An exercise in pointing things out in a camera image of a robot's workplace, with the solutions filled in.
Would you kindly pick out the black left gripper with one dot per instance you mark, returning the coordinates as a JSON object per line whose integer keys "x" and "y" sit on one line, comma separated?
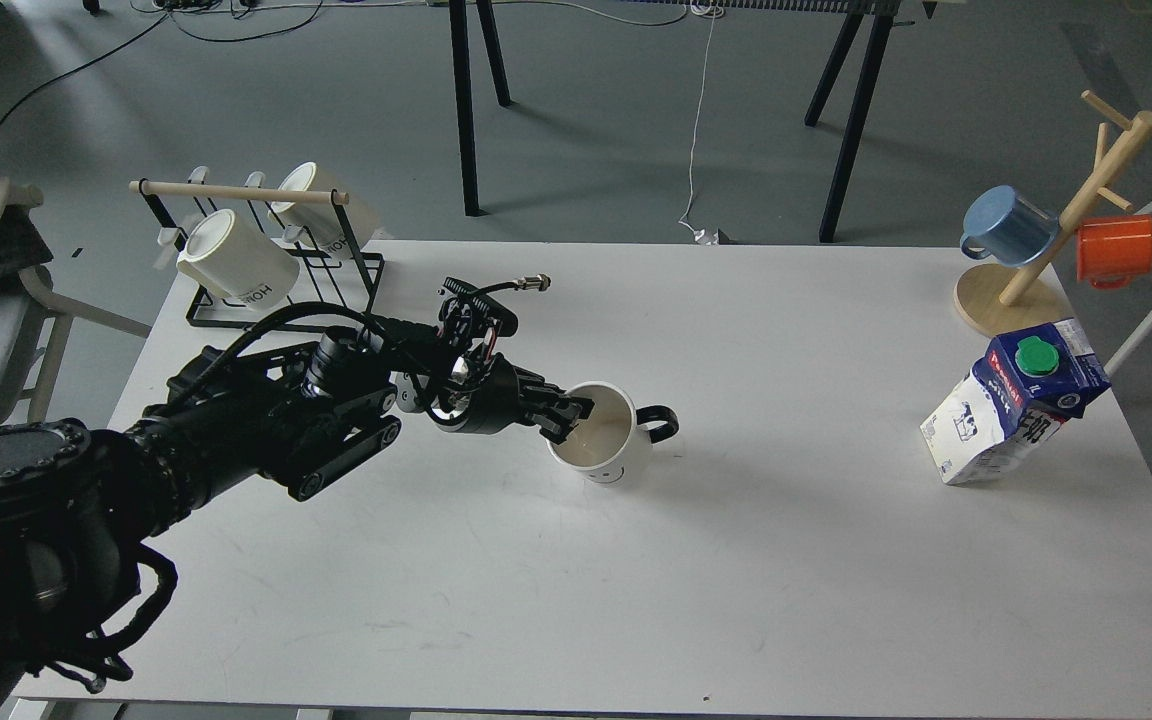
{"x": 450, "y": 371}

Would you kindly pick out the white smiley mug black handle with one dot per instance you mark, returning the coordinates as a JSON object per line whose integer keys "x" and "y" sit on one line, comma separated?
{"x": 615, "y": 443}

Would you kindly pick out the blue white milk carton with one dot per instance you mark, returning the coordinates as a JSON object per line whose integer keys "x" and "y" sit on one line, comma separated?
{"x": 1017, "y": 395}

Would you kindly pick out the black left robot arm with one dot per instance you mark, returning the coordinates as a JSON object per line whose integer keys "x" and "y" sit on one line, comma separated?
{"x": 303, "y": 397}

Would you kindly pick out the white mug rear on rack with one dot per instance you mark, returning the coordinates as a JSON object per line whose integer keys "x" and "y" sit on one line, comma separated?
{"x": 321, "y": 219}

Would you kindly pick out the white mug on rack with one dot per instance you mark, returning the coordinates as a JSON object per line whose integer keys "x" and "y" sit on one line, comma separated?
{"x": 233, "y": 259}
{"x": 321, "y": 219}

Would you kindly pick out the white mug front on rack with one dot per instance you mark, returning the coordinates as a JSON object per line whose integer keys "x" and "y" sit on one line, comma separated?
{"x": 233, "y": 259}

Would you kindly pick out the black table legs right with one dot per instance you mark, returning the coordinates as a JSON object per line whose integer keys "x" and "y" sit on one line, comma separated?
{"x": 884, "y": 14}

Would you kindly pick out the wooden mug tree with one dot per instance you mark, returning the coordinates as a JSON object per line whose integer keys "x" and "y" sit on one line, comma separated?
{"x": 993, "y": 299}

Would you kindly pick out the blue mug on tree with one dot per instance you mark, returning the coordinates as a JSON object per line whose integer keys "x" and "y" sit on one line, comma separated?
{"x": 1004, "y": 226}

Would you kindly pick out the orange mug on tree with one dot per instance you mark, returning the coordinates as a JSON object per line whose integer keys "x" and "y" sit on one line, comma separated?
{"x": 1113, "y": 251}

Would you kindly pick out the black wire mug rack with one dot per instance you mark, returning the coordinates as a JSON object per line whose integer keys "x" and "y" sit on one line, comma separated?
{"x": 179, "y": 207}

